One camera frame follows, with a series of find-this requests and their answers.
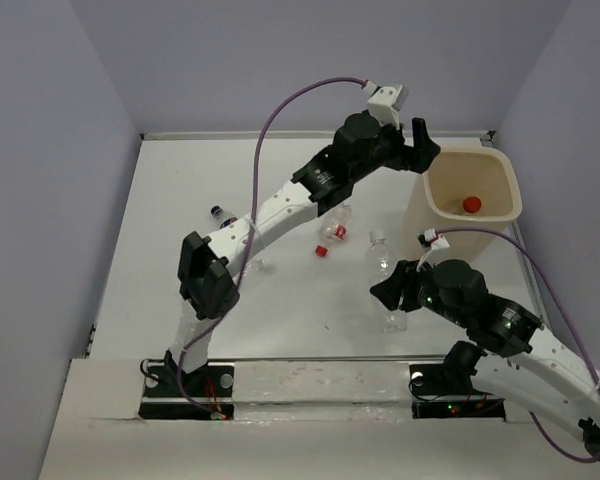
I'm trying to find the beige plastic bin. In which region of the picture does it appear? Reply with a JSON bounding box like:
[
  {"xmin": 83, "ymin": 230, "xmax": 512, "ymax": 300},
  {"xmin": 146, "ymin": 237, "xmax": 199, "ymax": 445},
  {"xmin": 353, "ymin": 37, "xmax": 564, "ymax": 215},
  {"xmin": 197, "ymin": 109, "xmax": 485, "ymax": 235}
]
[{"xmin": 404, "ymin": 147, "xmax": 522, "ymax": 259}]

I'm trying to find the purple cable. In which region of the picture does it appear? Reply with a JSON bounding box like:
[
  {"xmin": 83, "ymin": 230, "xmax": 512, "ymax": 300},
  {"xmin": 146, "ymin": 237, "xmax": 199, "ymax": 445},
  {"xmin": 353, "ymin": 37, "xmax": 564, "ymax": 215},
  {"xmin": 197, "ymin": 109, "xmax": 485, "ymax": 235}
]
[
  {"xmin": 175, "ymin": 76, "xmax": 371, "ymax": 416},
  {"xmin": 429, "ymin": 227, "xmax": 600, "ymax": 464}
]

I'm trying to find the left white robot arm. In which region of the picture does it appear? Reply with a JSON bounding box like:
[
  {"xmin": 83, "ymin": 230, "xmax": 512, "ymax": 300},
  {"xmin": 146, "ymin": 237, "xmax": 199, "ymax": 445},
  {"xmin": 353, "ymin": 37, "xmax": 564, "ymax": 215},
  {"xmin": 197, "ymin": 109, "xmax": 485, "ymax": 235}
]
[{"xmin": 165, "ymin": 111, "xmax": 441, "ymax": 395}]

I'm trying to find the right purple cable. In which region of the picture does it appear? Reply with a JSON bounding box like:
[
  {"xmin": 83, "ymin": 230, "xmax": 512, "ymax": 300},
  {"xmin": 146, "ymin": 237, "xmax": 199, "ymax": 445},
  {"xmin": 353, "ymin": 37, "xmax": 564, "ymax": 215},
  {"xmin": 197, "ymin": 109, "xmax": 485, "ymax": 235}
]
[{"xmin": 429, "ymin": 227, "xmax": 600, "ymax": 464}]

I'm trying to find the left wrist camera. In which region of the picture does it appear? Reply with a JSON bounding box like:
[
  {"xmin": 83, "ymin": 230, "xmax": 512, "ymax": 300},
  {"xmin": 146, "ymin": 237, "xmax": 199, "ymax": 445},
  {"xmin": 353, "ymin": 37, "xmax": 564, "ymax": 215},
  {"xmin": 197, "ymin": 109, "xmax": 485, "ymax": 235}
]
[{"xmin": 362, "ymin": 81, "xmax": 409, "ymax": 128}]

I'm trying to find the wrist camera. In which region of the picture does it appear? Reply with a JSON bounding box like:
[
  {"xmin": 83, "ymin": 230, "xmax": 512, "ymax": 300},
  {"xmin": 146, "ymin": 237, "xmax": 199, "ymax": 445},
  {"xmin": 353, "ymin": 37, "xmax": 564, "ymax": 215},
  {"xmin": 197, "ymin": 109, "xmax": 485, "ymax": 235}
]
[
  {"xmin": 418, "ymin": 229, "xmax": 450, "ymax": 252},
  {"xmin": 362, "ymin": 81, "xmax": 409, "ymax": 128}
]

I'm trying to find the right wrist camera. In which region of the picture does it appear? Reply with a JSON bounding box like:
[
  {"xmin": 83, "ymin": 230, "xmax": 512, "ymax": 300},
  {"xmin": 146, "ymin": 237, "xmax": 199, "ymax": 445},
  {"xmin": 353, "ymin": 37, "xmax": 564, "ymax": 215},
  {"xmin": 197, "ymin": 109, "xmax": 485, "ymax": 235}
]
[{"xmin": 418, "ymin": 229, "xmax": 450, "ymax": 252}]

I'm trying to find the clear bottle near left arm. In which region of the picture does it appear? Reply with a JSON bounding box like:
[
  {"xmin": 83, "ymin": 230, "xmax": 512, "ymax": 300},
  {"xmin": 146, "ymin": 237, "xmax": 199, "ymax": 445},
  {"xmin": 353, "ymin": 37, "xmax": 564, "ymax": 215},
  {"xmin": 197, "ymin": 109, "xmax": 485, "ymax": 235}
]
[{"xmin": 243, "ymin": 258, "xmax": 273, "ymax": 277}]

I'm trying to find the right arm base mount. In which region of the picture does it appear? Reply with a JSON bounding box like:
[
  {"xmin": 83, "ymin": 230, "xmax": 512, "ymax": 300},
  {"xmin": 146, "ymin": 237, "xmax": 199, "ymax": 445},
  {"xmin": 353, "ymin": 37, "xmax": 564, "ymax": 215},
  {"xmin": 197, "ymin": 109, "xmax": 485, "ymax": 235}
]
[{"xmin": 408, "ymin": 341, "xmax": 506, "ymax": 420}]

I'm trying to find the metal table rail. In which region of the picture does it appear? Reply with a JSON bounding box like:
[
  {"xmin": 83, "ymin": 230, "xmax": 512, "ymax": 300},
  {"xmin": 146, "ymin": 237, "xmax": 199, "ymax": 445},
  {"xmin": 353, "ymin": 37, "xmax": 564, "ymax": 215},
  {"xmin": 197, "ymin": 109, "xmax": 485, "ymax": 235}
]
[{"xmin": 140, "ymin": 130, "xmax": 496, "ymax": 142}]

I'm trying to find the red cap pink bottle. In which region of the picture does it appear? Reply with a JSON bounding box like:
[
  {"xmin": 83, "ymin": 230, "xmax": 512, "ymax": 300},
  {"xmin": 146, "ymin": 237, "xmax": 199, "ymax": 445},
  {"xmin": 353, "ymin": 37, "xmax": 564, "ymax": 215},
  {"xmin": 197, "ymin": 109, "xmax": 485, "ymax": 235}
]
[{"xmin": 441, "ymin": 196, "xmax": 483, "ymax": 216}]

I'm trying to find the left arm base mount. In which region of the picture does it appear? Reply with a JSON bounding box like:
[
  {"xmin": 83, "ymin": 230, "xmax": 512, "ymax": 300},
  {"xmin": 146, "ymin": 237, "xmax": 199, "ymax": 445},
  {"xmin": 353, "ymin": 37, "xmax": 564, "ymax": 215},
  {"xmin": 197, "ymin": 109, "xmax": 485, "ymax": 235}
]
[{"xmin": 138, "ymin": 359, "xmax": 235, "ymax": 421}]

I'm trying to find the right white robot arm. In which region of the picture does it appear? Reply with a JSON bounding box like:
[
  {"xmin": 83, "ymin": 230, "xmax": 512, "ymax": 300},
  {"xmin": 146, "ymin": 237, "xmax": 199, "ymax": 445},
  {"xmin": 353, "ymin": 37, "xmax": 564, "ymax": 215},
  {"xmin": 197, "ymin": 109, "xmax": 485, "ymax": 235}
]
[{"xmin": 370, "ymin": 260, "xmax": 600, "ymax": 463}]

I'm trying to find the black cap small bottle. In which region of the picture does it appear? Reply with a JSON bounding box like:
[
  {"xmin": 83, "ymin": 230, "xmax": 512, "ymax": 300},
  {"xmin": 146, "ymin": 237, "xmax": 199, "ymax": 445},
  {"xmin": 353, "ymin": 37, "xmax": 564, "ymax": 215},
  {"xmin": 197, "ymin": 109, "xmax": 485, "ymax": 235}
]
[{"xmin": 210, "ymin": 205, "xmax": 237, "ymax": 229}]

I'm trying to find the crushed red label bottle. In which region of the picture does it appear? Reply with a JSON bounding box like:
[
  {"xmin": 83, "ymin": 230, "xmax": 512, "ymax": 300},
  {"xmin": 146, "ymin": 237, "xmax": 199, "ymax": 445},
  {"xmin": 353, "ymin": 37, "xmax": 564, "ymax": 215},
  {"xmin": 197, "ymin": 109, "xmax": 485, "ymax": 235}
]
[{"xmin": 315, "ymin": 203, "xmax": 352, "ymax": 258}]

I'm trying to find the clear white cap bottle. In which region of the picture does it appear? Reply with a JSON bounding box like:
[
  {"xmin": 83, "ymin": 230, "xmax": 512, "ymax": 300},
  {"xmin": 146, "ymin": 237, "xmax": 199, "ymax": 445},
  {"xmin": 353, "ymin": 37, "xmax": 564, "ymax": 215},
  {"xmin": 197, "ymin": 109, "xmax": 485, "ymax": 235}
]
[{"xmin": 365, "ymin": 228, "xmax": 410, "ymax": 335}]

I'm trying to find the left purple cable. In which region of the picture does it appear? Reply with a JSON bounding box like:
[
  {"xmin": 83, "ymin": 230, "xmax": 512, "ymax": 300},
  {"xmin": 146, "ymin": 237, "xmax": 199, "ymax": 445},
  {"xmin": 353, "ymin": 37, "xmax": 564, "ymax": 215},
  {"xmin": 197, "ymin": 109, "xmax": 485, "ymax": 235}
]
[{"xmin": 175, "ymin": 76, "xmax": 371, "ymax": 416}]

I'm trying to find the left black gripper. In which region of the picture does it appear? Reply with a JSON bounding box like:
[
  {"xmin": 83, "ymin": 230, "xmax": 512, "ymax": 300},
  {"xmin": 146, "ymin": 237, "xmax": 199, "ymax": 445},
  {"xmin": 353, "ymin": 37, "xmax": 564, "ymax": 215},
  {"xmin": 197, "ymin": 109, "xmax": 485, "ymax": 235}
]
[{"xmin": 349, "ymin": 112, "xmax": 440, "ymax": 182}]

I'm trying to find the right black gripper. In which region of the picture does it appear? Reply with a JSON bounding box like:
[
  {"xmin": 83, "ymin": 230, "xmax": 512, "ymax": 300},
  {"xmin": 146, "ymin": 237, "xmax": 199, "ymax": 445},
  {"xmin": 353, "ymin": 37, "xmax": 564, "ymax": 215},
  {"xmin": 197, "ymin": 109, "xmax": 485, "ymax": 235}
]
[{"xmin": 369, "ymin": 255, "xmax": 468, "ymax": 328}]

